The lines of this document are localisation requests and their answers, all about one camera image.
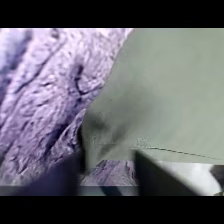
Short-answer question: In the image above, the green garment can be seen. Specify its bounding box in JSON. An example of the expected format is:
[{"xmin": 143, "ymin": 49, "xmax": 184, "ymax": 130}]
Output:
[{"xmin": 79, "ymin": 27, "xmax": 224, "ymax": 174}]

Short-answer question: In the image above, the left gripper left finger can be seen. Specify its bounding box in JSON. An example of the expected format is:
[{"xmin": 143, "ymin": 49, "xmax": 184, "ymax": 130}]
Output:
[{"xmin": 20, "ymin": 149, "xmax": 85, "ymax": 197}]

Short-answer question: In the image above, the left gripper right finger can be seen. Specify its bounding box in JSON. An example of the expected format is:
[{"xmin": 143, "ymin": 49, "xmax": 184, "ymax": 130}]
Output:
[{"xmin": 133, "ymin": 148, "xmax": 202, "ymax": 197}]

